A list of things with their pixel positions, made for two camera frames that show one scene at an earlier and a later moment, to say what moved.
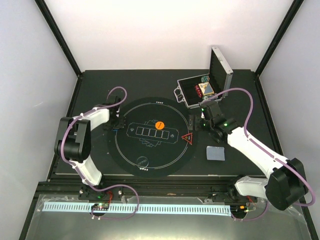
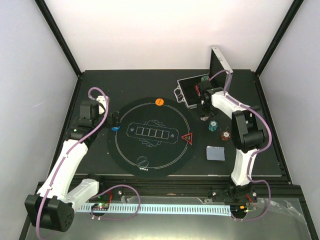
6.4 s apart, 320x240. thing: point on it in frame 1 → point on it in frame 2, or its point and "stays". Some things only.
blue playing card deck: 214,153 stays
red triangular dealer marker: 188,137 stays
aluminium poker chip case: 196,90 stays
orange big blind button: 159,125 → 159,102
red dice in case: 199,93 stays
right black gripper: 197,126 → 203,113
